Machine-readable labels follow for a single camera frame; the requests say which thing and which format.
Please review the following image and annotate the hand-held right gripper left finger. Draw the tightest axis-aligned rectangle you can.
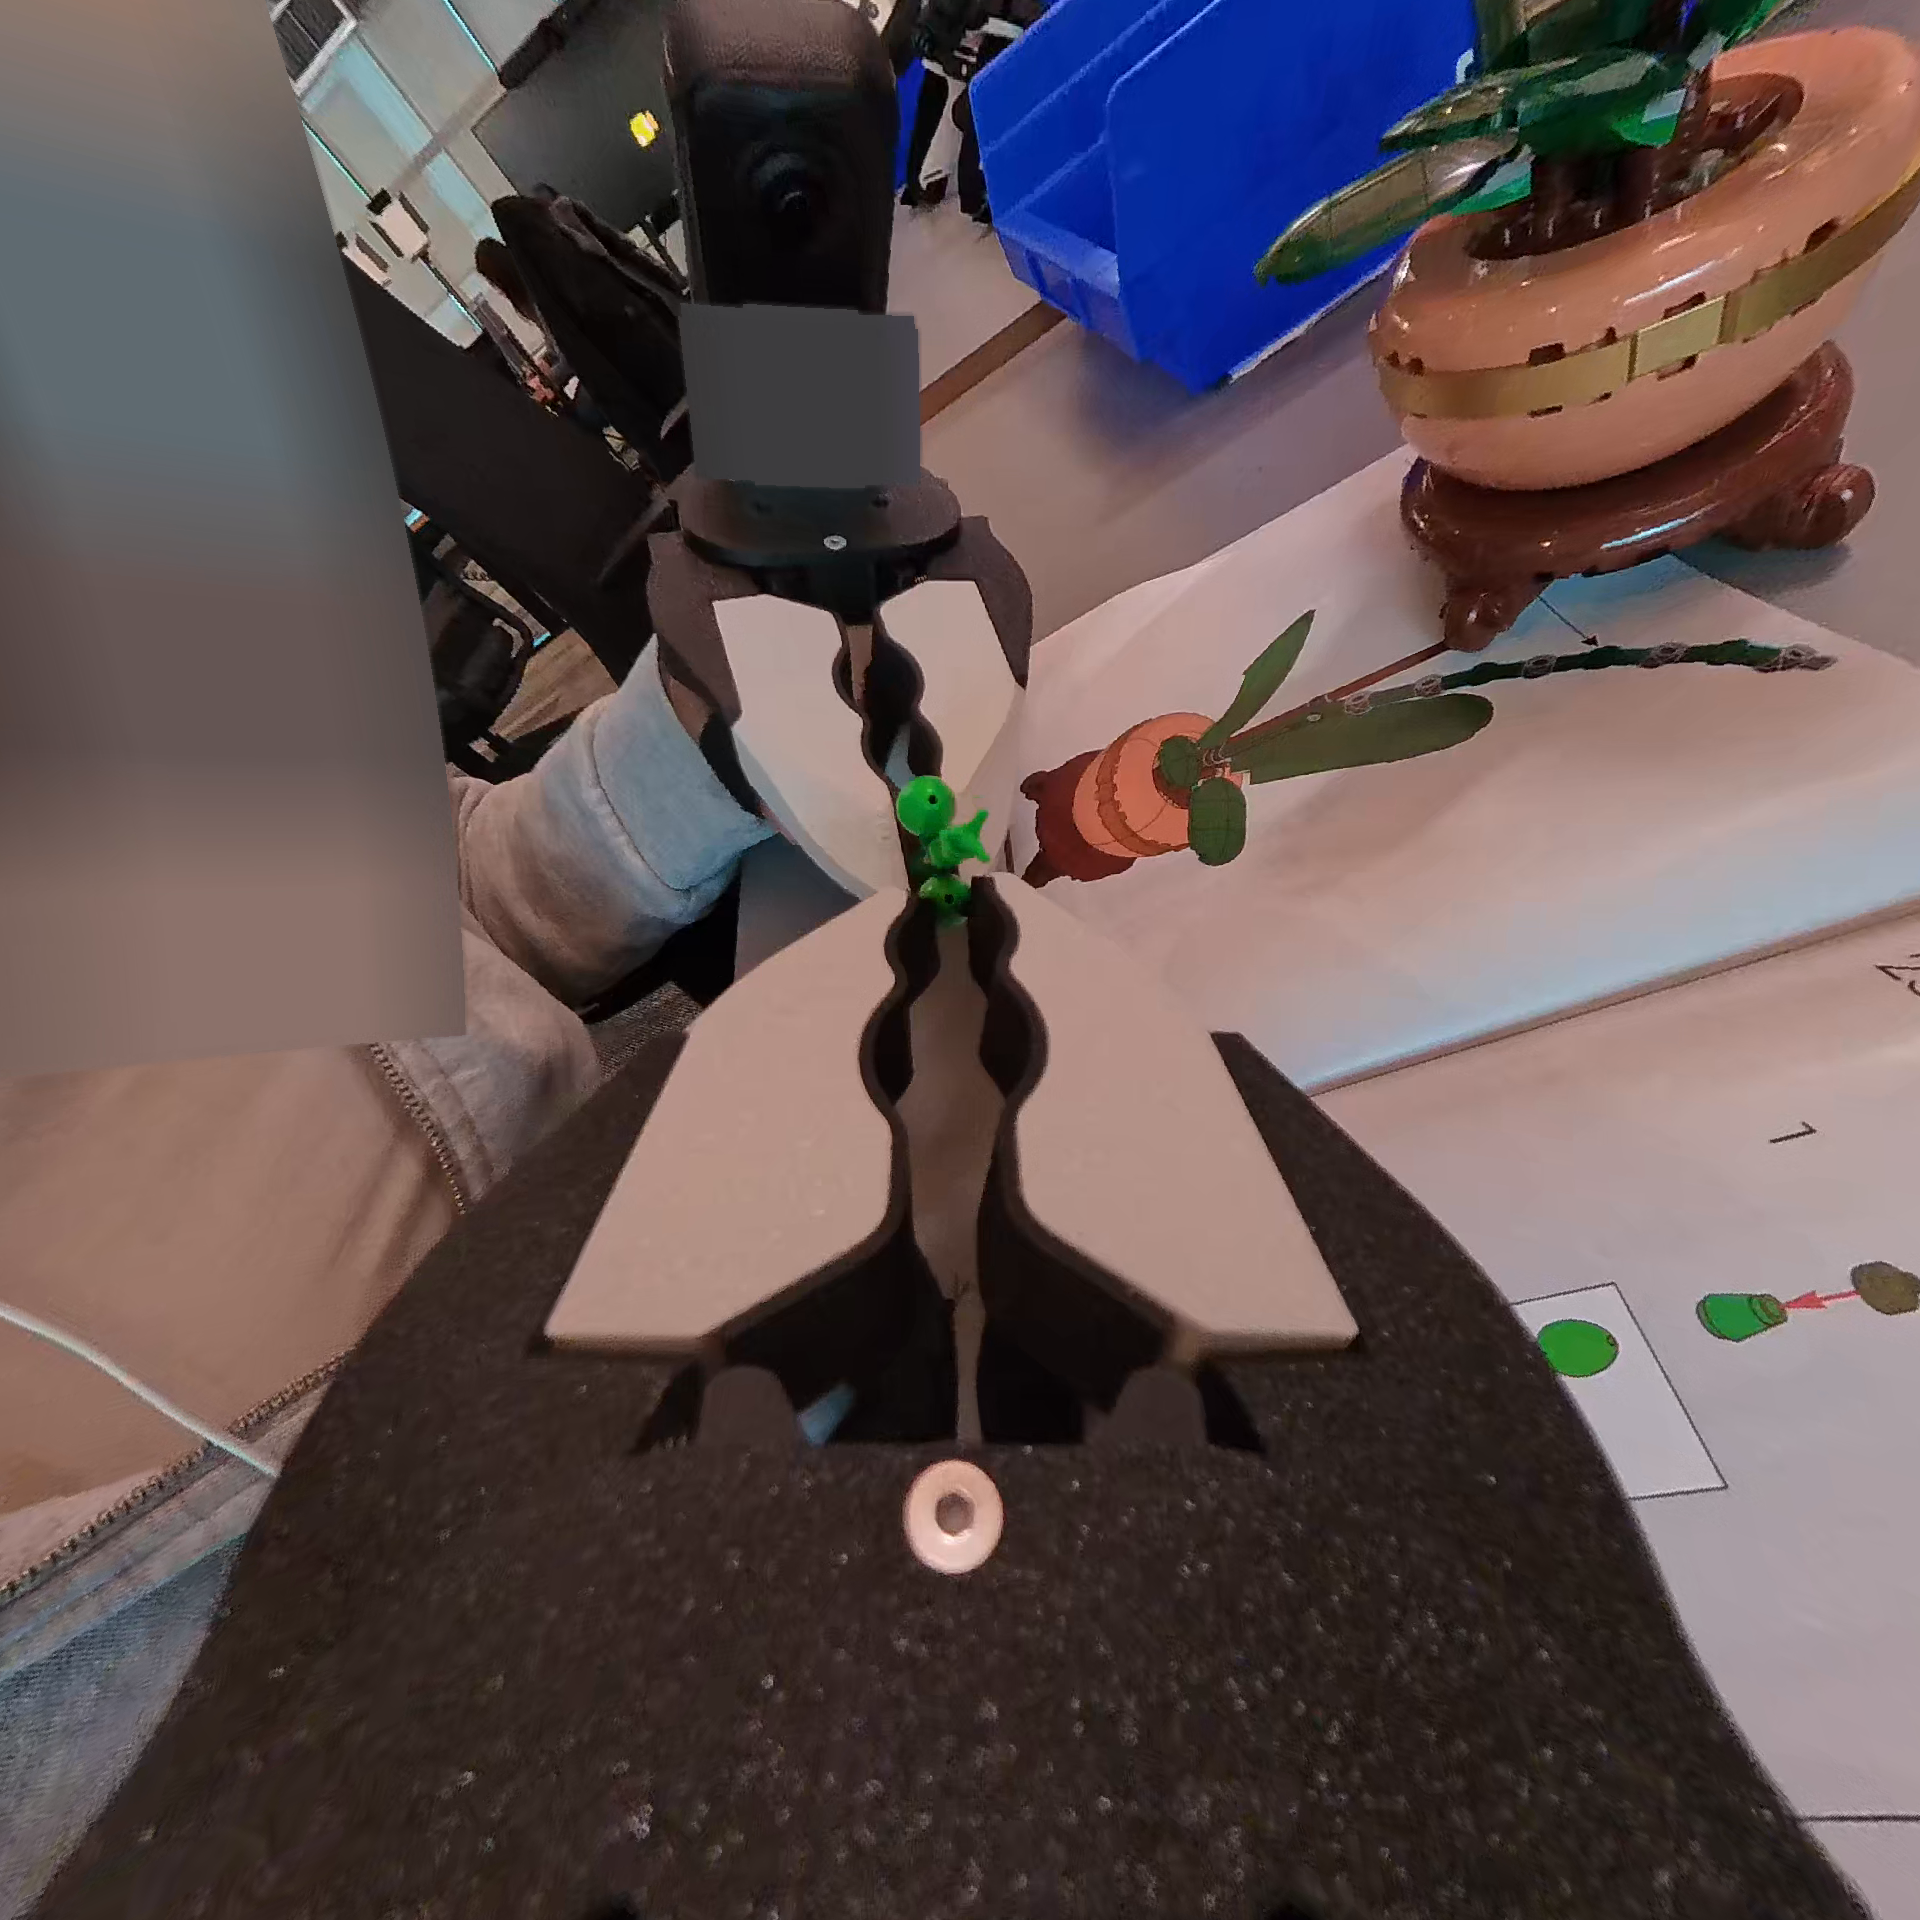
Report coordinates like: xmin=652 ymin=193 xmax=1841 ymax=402
xmin=543 ymin=893 xmax=961 ymax=1404

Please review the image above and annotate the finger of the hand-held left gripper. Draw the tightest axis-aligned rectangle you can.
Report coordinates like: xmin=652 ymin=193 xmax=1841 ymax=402
xmin=875 ymin=578 xmax=1033 ymax=824
xmin=715 ymin=597 xmax=945 ymax=901

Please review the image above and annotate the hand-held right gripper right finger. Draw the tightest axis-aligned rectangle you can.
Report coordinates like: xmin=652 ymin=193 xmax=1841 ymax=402
xmin=967 ymin=878 xmax=1358 ymax=1404

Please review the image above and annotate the green toy flower stem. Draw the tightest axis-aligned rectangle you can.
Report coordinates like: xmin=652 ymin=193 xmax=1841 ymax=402
xmin=895 ymin=777 xmax=991 ymax=878

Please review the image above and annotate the person's left forearm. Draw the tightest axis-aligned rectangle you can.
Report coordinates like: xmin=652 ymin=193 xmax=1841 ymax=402
xmin=451 ymin=645 xmax=782 ymax=1021

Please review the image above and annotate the grey desk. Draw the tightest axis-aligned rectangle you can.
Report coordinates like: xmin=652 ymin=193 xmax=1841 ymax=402
xmin=915 ymin=254 xmax=1920 ymax=1920

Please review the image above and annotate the black monitor on stand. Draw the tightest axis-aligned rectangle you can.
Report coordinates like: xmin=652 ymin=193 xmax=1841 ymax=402
xmin=471 ymin=0 xmax=692 ymax=227

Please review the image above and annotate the tall black office chair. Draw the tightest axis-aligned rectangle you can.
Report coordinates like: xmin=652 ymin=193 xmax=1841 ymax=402
xmin=345 ymin=191 xmax=698 ymax=753

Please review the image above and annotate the open instruction booklet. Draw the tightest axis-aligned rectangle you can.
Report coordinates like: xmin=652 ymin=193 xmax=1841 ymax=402
xmin=1010 ymin=441 xmax=1920 ymax=1834

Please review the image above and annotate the blue storage bin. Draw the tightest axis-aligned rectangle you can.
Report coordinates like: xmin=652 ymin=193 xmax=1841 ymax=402
xmin=967 ymin=0 xmax=1502 ymax=393

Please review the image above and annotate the toy brick potted plant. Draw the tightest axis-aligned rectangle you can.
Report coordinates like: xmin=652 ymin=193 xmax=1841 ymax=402
xmin=1258 ymin=0 xmax=1920 ymax=650

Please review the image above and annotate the thin white cord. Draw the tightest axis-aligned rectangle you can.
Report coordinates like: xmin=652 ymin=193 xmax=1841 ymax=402
xmin=0 ymin=1301 xmax=283 ymax=1477

